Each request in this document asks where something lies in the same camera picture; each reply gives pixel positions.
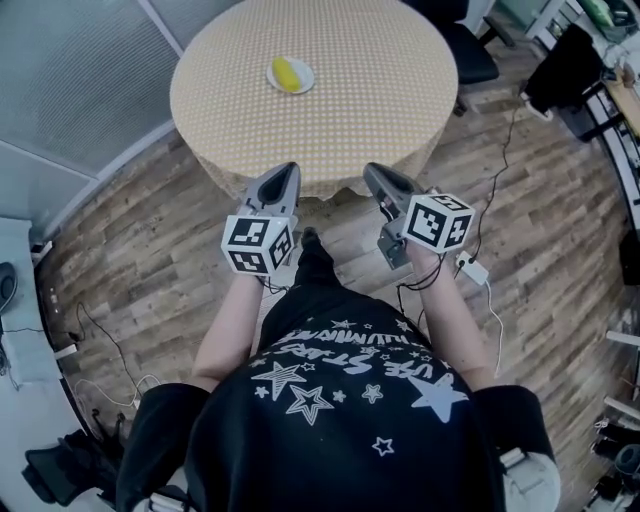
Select person's right forearm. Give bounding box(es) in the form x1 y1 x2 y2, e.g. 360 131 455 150
408 245 495 389

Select round yellow checkered table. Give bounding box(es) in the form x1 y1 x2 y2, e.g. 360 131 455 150
169 0 460 202

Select white desk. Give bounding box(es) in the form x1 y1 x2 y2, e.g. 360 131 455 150
0 214 76 512

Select black chair base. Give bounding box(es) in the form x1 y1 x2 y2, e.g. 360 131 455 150
21 412 132 507

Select long black floor cable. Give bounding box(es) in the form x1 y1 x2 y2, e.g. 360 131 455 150
468 82 526 261

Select yellow corn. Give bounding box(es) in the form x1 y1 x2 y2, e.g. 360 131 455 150
271 56 303 93

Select white floor cable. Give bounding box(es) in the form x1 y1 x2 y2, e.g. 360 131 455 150
73 373 162 409

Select black hanging garment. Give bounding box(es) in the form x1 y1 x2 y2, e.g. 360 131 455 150
524 23 607 144

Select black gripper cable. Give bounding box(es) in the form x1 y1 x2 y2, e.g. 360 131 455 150
396 252 447 324

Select white adapter cable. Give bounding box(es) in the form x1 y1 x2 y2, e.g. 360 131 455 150
482 282 505 379

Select person's black trousers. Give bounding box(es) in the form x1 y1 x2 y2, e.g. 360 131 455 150
257 243 432 362

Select white power adapter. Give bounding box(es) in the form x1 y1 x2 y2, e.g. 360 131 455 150
454 250 491 287

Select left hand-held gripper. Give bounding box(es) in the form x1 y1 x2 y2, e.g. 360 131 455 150
221 161 303 278

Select black office chair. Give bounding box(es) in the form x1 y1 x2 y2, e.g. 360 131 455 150
403 0 516 117

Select black star print t-shirt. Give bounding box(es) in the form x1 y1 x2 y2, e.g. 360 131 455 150
115 309 557 512

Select white plate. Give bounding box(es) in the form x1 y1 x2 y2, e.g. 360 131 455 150
266 57 316 95

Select person's left forearm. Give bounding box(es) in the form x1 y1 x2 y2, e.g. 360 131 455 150
191 272 267 397

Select thin black floor cable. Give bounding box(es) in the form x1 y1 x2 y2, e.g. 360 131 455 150
73 301 144 401

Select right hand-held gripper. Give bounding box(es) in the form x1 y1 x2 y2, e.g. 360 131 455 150
362 162 477 272

